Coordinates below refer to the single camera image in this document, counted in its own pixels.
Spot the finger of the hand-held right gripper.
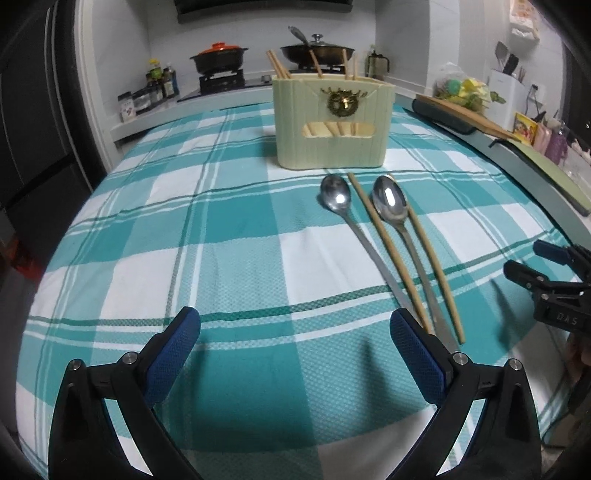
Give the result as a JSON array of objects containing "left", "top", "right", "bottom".
[
  {"left": 503, "top": 259, "right": 561, "bottom": 298},
  {"left": 533, "top": 239, "right": 591, "bottom": 268}
]

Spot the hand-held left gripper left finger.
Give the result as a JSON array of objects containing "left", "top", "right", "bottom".
[{"left": 48, "top": 306, "right": 202, "bottom": 480}]

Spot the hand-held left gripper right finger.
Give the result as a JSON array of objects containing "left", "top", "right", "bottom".
[{"left": 389, "top": 308, "right": 543, "bottom": 480}]

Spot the steel long-handled spoon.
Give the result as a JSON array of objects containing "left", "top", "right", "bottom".
[
  {"left": 318, "top": 174, "right": 422, "bottom": 324},
  {"left": 372, "top": 174, "right": 461, "bottom": 357}
]

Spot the cream utensil holder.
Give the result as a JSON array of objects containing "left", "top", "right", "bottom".
[{"left": 271, "top": 73, "right": 397, "bottom": 171}]

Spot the person's right hand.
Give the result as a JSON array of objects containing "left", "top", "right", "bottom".
[{"left": 566, "top": 330, "right": 591, "bottom": 404}]

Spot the green cutting board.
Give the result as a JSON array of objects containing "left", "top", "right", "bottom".
[{"left": 488, "top": 137, "right": 591, "bottom": 217}]

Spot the purple bottle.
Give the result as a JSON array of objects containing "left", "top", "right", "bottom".
[{"left": 545, "top": 124, "right": 571, "bottom": 165}]

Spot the pink cup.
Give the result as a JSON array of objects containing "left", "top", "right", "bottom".
[{"left": 534, "top": 124, "right": 554, "bottom": 155}]

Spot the teal white checkered tablecloth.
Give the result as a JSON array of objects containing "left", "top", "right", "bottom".
[{"left": 14, "top": 99, "right": 580, "bottom": 480}]

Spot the yellow snack packet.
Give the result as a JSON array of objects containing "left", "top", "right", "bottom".
[{"left": 512, "top": 112, "right": 539, "bottom": 146}]

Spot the wooden cutting board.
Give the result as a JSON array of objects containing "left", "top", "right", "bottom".
[{"left": 414, "top": 93, "right": 522, "bottom": 141}]

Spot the white kitchen tool holder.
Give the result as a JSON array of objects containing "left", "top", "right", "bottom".
[{"left": 487, "top": 69, "right": 529, "bottom": 132}]

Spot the plastic bag of sponges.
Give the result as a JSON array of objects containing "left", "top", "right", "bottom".
[{"left": 434, "top": 62, "right": 502, "bottom": 112}]

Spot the hanging plastic bag holder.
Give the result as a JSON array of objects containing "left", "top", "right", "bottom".
[{"left": 508, "top": 0, "right": 542, "bottom": 43}]

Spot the glass jug with dark lid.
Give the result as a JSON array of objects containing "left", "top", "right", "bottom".
[{"left": 367, "top": 44, "right": 392, "bottom": 82}]

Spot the black gas cooktop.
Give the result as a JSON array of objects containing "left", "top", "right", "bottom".
[{"left": 177, "top": 73, "right": 275, "bottom": 103}]

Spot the dark sauce bottle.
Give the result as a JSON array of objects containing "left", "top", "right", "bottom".
[{"left": 161, "top": 64, "right": 180, "bottom": 99}]

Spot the dark grey refrigerator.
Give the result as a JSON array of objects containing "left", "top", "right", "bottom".
[{"left": 0, "top": 0, "right": 109, "bottom": 222}]

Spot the yellow-capped oil bottle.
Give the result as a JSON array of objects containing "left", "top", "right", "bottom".
[{"left": 146, "top": 58, "right": 164, "bottom": 93}]

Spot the wok with glass lid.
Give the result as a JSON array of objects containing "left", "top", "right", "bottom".
[{"left": 279, "top": 33, "right": 356, "bottom": 66}]

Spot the black pot with orange lid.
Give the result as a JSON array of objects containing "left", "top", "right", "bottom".
[{"left": 189, "top": 41, "right": 248, "bottom": 75}]

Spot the black range hood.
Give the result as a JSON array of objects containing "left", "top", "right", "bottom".
[{"left": 173, "top": 0, "right": 355, "bottom": 12}]

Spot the wall socket with plug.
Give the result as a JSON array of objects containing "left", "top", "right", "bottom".
[{"left": 526, "top": 82, "right": 546, "bottom": 114}]

